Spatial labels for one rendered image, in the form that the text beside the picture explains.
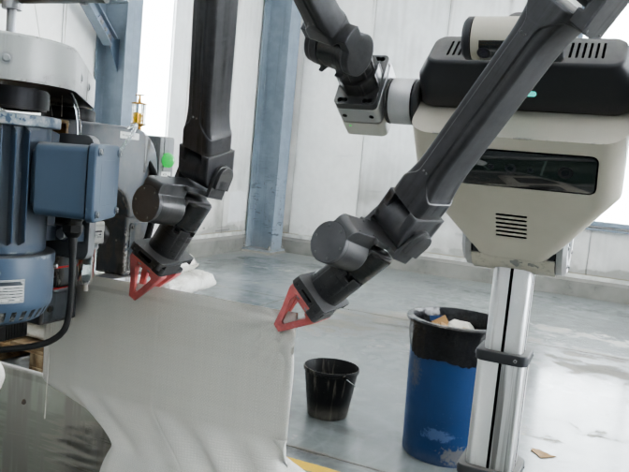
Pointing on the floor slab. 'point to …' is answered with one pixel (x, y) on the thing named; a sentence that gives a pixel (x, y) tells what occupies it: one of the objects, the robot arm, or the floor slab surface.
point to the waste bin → (441, 383)
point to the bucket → (329, 387)
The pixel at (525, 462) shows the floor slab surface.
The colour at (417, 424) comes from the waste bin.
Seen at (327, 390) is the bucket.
